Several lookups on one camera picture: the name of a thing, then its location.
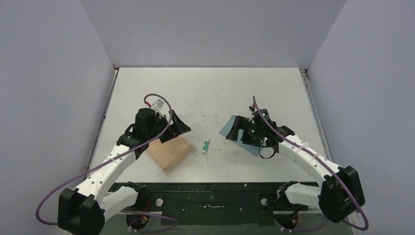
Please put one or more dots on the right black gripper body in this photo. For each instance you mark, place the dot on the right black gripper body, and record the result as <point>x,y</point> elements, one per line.
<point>252,135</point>

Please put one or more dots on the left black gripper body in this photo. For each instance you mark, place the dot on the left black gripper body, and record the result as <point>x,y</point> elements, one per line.
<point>160,125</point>

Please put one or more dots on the teal envelope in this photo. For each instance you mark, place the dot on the teal envelope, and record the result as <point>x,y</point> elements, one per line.
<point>253,150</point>

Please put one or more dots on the green white glue stick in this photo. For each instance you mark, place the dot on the green white glue stick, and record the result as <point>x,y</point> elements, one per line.
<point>206,146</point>

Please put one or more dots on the tan paper letter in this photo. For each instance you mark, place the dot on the tan paper letter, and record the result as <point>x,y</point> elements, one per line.
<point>166,155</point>

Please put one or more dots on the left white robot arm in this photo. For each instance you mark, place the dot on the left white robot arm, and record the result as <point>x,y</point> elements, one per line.
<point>85,209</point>

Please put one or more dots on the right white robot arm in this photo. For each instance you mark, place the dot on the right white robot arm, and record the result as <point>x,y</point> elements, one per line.
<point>338,192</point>

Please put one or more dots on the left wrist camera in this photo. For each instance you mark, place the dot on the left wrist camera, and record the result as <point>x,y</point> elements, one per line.
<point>157,106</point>

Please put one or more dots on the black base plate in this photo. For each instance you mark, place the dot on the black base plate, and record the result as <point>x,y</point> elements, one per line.
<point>213,203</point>

